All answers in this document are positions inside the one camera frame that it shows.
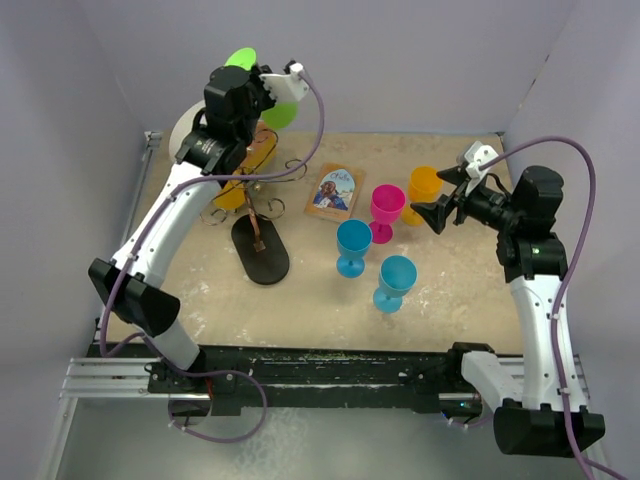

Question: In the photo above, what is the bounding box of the green wine glass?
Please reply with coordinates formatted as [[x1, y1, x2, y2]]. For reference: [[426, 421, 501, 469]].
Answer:
[[225, 47, 298, 130]]

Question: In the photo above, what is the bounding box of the orange wine glass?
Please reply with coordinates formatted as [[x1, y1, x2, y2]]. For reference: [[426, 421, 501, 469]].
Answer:
[[213, 180, 245, 211], [401, 166, 443, 226]]

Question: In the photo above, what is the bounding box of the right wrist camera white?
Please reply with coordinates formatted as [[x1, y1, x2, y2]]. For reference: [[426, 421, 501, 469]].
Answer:
[[456, 141, 499, 196]]

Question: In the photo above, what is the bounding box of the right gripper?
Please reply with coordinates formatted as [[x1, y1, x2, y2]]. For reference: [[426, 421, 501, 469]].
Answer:
[[412, 164, 522, 233]]

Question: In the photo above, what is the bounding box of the orange wine glass front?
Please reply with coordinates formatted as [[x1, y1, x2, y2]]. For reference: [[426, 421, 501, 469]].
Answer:
[[213, 180, 245, 211]]

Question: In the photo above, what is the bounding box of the purple cable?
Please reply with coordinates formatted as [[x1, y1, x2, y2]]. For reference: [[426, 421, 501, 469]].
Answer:
[[99, 69, 326, 444], [444, 135, 640, 480]]

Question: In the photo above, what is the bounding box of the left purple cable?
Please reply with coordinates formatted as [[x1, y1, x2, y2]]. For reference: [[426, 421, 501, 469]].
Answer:
[[99, 69, 326, 444]]

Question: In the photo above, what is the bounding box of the orange picture book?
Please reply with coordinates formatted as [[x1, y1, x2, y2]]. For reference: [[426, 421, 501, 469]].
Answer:
[[304, 162, 365, 223]]

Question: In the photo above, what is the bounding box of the blue wine glass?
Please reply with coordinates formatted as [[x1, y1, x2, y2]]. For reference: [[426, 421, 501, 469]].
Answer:
[[373, 255, 418, 314], [336, 219, 373, 278]]

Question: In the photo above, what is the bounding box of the blue wine glass front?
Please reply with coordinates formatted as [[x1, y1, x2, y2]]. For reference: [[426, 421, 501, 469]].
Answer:
[[373, 255, 418, 314]]

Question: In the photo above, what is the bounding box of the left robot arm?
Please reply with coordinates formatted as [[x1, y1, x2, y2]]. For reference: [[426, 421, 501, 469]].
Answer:
[[89, 63, 277, 392]]

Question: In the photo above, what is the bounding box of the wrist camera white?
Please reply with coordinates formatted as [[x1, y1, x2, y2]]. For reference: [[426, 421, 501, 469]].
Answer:
[[456, 141, 499, 196], [260, 62, 310, 103]]

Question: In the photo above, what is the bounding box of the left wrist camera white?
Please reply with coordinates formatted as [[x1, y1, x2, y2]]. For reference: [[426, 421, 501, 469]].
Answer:
[[260, 62, 310, 103]]

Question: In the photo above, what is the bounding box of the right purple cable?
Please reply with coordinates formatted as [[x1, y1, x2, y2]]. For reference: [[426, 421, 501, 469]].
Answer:
[[444, 135, 640, 480]]

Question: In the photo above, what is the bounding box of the blue wine glass left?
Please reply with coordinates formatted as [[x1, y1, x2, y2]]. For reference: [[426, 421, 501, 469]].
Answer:
[[336, 219, 373, 278]]

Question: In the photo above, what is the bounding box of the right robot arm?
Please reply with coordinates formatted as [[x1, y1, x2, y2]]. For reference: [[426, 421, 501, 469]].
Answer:
[[411, 166, 606, 458]]

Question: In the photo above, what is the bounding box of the metal wine glass rack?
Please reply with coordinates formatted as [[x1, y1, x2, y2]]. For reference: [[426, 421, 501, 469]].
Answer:
[[199, 163, 307, 286]]

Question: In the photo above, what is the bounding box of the white cylinder container orange lid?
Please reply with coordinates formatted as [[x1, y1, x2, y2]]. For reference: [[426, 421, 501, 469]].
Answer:
[[168, 100, 279, 173]]

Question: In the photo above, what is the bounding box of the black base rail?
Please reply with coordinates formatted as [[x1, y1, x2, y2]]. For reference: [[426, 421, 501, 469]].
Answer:
[[115, 343, 483, 419]]

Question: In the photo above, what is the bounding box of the orange wine glass back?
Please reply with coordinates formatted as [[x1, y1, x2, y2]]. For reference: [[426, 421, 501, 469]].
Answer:
[[401, 166, 443, 226]]

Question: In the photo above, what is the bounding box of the pink wine glass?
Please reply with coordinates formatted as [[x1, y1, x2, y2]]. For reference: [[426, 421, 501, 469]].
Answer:
[[369, 184, 406, 244]]

